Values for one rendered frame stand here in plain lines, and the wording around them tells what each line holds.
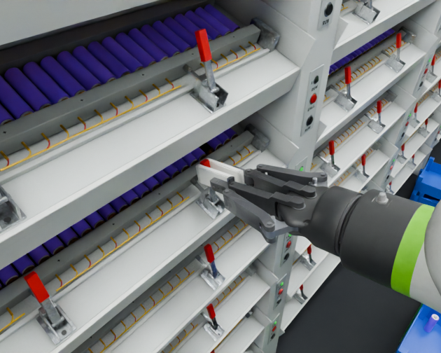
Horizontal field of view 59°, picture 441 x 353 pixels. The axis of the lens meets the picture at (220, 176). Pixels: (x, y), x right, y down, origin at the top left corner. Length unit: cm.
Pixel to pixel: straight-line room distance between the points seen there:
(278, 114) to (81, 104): 36
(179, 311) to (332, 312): 96
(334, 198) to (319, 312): 117
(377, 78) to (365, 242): 71
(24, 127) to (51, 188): 6
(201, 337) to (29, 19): 73
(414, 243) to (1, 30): 37
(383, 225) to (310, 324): 117
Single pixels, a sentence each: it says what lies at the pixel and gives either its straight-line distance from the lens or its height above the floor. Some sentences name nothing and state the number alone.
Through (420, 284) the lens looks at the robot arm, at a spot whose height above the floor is 103.
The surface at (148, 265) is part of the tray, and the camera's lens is 55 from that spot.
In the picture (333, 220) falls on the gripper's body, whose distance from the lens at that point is 42.
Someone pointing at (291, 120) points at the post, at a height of 98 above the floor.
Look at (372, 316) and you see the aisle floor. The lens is 163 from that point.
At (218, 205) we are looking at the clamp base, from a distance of 61.
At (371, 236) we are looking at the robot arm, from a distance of 40.
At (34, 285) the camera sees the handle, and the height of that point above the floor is 97.
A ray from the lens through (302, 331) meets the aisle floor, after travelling 153.
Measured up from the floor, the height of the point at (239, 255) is 71.
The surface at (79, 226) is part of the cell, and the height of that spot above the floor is 94.
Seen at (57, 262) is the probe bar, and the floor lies 94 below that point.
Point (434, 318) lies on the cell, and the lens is 122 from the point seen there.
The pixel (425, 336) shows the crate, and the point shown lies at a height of 32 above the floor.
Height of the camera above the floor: 132
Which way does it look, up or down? 40 degrees down
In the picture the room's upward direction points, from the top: straight up
